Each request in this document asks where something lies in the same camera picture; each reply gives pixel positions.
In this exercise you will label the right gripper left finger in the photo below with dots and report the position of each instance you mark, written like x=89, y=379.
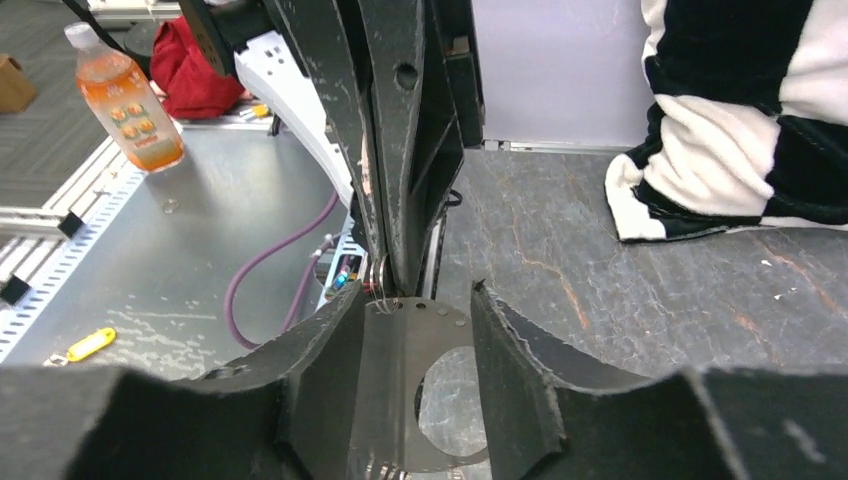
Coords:
x=282, y=411

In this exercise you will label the key with yellow tag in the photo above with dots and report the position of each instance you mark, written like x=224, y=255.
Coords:
x=83, y=348

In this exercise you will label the red cloth bundle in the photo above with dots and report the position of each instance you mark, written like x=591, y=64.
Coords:
x=192, y=89

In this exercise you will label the orange drink bottle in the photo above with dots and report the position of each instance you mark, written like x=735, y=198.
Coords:
x=120, y=96

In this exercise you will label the black and white checkered cloth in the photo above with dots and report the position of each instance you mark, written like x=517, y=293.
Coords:
x=748, y=126

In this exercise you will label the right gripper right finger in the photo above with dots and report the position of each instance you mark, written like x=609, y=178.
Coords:
x=552, y=411

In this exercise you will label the white slotted cable duct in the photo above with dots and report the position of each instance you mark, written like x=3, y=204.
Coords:
x=61, y=263

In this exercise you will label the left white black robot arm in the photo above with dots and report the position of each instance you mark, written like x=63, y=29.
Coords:
x=239, y=39

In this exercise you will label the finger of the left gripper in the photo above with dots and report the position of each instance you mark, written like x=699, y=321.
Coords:
x=349, y=50
x=428, y=109

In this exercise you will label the brown cardboard box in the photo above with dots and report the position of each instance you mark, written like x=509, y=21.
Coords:
x=17, y=92

